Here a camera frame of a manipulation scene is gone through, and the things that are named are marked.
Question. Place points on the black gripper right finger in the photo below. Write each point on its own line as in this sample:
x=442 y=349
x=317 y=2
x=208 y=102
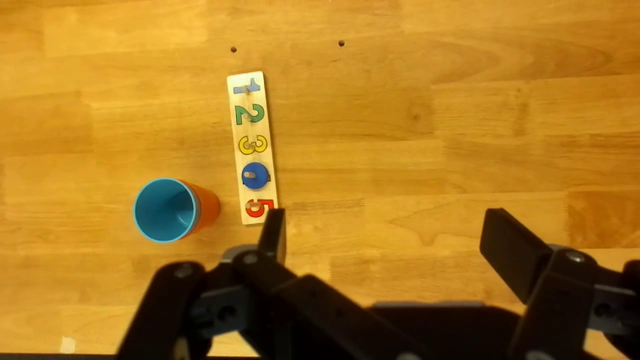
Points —
x=567 y=293

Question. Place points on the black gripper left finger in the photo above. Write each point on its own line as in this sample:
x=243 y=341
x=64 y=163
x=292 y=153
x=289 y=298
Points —
x=280 y=307

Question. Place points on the blue plastic cup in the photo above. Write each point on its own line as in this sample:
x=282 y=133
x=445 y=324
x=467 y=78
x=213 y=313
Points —
x=163 y=210

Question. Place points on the orange plastic cup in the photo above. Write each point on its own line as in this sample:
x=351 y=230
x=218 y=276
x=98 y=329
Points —
x=208 y=206

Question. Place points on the blue round puzzle piece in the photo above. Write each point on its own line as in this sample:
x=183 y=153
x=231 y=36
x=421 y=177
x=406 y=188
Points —
x=255 y=174

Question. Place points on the wooden number puzzle board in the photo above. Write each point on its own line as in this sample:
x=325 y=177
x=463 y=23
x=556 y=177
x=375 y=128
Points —
x=253 y=126

